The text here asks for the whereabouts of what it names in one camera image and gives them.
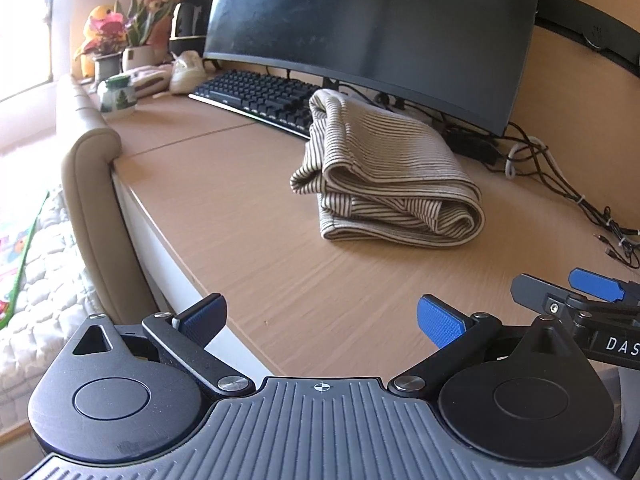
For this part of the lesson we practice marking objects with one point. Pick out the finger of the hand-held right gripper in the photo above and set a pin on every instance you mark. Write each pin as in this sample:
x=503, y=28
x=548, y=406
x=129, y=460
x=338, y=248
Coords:
x=537, y=292
x=596, y=284

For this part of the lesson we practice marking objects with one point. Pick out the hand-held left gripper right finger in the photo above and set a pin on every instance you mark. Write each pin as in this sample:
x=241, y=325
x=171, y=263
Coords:
x=440, y=322

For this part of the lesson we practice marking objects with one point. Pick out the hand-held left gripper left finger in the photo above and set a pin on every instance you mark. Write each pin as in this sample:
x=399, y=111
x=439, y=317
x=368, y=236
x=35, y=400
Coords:
x=201, y=321

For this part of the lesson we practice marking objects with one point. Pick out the beige striped garment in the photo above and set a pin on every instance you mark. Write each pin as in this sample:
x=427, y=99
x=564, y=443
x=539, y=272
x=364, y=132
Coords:
x=390, y=170

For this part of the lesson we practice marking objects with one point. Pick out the black power adapter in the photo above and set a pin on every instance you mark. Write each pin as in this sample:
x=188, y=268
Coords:
x=475, y=145

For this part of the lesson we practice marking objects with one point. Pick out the white quilted bedding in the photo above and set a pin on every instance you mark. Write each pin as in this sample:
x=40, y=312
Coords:
x=40, y=320

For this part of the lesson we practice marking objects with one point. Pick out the black keyboard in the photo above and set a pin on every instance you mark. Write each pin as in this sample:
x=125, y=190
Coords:
x=250, y=95

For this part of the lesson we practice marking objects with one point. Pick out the glass jar with green lid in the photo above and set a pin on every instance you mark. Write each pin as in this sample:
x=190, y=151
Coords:
x=117, y=97

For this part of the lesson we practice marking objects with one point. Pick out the pale pink knit cloth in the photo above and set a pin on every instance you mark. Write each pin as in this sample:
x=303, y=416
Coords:
x=145, y=80

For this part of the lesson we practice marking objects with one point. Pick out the white sneaker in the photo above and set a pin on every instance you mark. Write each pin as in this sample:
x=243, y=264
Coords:
x=187, y=72

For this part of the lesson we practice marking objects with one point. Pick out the green plant in white pot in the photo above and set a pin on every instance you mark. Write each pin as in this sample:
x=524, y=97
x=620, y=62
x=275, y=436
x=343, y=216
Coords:
x=139, y=55

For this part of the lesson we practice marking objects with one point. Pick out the red plant in dark pot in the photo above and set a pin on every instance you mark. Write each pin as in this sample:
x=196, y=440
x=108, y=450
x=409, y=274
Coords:
x=107, y=62

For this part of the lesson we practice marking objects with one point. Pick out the black computer monitor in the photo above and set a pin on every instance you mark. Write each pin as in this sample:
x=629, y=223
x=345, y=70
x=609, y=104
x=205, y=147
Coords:
x=370, y=30

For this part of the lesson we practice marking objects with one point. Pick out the yellow plush toy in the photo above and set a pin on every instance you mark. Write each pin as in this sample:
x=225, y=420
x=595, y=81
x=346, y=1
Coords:
x=94, y=25

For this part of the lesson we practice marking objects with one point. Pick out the beige padded bed rail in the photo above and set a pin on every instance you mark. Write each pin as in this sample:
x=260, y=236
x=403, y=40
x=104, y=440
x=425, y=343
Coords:
x=95, y=185

